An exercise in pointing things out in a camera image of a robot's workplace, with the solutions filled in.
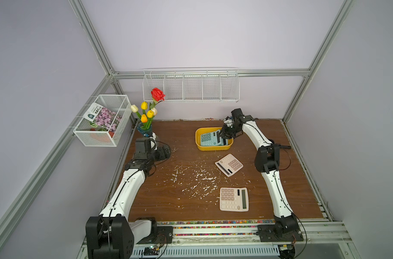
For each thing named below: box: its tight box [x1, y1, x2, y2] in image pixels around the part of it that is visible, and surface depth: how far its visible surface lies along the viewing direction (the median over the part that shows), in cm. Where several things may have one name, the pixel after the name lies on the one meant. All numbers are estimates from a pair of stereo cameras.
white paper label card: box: [82, 101, 104, 122], surface depth 74 cm
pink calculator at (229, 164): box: [214, 153, 244, 178], surface depth 98 cm
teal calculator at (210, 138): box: [200, 130, 222, 147], surface depth 107 cm
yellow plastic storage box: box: [194, 126, 234, 152], surface depth 105 cm
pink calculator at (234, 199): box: [219, 187, 249, 213], surface depth 84 cm
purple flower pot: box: [89, 107, 123, 138], surface depth 76 cm
